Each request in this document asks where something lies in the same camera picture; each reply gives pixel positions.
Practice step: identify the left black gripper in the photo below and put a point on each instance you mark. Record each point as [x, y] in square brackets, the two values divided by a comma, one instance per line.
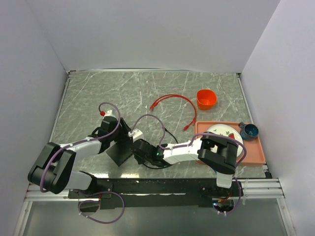
[124, 132]

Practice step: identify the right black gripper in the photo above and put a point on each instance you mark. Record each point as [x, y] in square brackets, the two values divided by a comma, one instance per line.
[140, 160]

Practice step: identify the black network switch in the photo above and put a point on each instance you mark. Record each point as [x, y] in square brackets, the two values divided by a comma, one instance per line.
[120, 151]

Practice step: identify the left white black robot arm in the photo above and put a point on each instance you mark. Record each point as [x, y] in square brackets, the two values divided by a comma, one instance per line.
[53, 172]

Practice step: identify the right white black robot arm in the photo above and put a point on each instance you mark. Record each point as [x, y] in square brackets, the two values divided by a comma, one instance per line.
[217, 151]

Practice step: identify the white strawberry plate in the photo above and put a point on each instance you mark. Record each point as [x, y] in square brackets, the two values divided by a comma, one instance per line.
[225, 130]

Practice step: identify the orange plastic cup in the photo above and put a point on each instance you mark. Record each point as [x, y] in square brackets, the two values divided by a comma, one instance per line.
[206, 99]

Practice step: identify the blue ceramic mug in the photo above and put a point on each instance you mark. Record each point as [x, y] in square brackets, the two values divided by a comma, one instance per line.
[248, 131]

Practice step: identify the salmon pink tray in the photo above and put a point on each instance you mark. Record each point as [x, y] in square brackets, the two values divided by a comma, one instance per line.
[255, 155]

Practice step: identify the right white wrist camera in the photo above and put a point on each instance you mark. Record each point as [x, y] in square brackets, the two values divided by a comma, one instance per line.
[136, 134]

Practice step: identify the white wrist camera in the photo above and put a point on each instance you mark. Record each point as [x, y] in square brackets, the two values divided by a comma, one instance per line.
[136, 134]
[109, 113]

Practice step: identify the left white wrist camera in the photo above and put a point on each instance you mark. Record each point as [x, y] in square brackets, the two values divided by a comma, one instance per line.
[109, 113]

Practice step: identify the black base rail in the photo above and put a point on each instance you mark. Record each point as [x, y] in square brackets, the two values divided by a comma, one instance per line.
[111, 193]

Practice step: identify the aluminium frame rail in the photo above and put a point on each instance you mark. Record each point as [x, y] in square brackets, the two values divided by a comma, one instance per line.
[252, 189]

